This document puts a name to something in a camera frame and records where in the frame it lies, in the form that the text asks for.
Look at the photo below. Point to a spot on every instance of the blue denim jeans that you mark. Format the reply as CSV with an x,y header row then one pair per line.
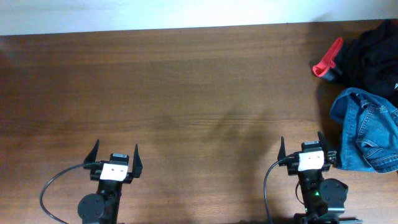
x,y
368,142

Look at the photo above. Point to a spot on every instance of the black garment with red trim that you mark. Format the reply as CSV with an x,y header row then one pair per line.
x,y
368,62

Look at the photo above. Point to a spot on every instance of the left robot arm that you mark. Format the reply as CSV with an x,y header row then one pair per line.
x,y
102,207

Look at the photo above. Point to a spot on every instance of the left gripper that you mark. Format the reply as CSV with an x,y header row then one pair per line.
x,y
94,175

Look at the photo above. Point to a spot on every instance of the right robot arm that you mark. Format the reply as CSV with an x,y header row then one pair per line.
x,y
323,199

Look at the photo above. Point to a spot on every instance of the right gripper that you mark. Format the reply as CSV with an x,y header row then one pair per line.
x,y
330,156

